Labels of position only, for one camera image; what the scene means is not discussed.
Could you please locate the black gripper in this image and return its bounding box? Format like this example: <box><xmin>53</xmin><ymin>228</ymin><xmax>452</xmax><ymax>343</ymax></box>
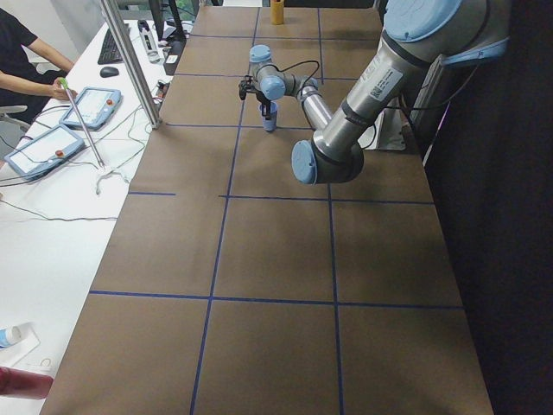
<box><xmin>256</xmin><ymin>90</ymin><xmax>271</xmax><ymax>113</ymax></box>

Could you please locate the blue ribbed plastic cup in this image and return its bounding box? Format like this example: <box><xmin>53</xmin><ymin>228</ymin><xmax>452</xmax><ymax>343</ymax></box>
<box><xmin>259</xmin><ymin>102</ymin><xmax>278</xmax><ymax>132</ymax></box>

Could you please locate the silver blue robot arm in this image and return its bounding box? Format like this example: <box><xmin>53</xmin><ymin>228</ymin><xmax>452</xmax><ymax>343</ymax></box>
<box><xmin>238</xmin><ymin>1</ymin><xmax>512</xmax><ymax>184</ymax></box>

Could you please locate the wooden bamboo cup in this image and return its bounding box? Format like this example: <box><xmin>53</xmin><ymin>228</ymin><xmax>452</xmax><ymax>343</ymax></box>
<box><xmin>270</xmin><ymin>0</ymin><xmax>284</xmax><ymax>25</ymax></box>

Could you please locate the black monitor stand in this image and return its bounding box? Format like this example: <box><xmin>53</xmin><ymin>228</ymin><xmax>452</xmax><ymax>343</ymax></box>
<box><xmin>149</xmin><ymin>0</ymin><xmax>187</xmax><ymax>75</ymax></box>

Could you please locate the black computer mouse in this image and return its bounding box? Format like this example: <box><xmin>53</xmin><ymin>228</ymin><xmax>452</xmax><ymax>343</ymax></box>
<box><xmin>99</xmin><ymin>67</ymin><xmax>119</xmax><ymax>78</ymax></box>

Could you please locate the black keyboard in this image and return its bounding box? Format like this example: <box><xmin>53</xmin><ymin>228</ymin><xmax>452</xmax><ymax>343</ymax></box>
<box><xmin>98</xmin><ymin>29</ymin><xmax>123</xmax><ymax>65</ymax></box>

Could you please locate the upper teach pendant tablet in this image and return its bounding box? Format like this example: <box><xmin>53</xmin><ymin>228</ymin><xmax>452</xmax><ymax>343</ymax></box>
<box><xmin>74</xmin><ymin>86</ymin><xmax>122</xmax><ymax>131</ymax></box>

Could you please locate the teach pendant tablet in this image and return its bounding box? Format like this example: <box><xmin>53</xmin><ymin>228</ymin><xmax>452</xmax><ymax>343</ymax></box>
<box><xmin>4</xmin><ymin>125</ymin><xmax>85</xmax><ymax>180</ymax></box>
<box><xmin>74</xmin><ymin>86</ymin><xmax>122</xmax><ymax>131</ymax></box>

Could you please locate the metal rod green tip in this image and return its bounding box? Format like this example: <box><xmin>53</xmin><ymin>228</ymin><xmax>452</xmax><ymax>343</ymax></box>
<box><xmin>59</xmin><ymin>78</ymin><xmax>105</xmax><ymax>169</ymax></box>

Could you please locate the lower teach pendant tablet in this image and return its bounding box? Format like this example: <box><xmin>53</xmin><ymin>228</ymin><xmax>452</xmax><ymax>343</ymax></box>
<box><xmin>4</xmin><ymin>125</ymin><xmax>85</xmax><ymax>180</ymax></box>

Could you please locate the person in black shirt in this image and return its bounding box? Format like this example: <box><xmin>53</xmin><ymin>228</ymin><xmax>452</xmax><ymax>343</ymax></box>
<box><xmin>1</xmin><ymin>10</ymin><xmax>74</xmax><ymax>124</ymax></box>

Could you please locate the white blue tube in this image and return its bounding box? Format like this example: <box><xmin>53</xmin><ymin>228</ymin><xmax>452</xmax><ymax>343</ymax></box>
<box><xmin>0</xmin><ymin>326</ymin><xmax>22</xmax><ymax>349</ymax></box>

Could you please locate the white paper sheet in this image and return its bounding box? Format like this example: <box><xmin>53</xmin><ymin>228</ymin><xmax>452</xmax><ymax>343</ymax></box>
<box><xmin>1</xmin><ymin>322</ymin><xmax>41</xmax><ymax>367</ymax></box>

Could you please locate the red bottle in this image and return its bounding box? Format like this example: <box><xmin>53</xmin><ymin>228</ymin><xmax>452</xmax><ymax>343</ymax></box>
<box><xmin>1</xmin><ymin>367</ymin><xmax>54</xmax><ymax>399</ymax></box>

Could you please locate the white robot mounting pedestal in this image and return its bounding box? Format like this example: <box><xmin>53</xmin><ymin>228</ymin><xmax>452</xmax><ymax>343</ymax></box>
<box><xmin>358</xmin><ymin>109</ymin><xmax>406</xmax><ymax>151</ymax></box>

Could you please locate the aluminium frame post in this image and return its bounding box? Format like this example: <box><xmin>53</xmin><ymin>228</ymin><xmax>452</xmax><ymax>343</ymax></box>
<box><xmin>100</xmin><ymin>0</ymin><xmax>162</xmax><ymax>130</ymax></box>

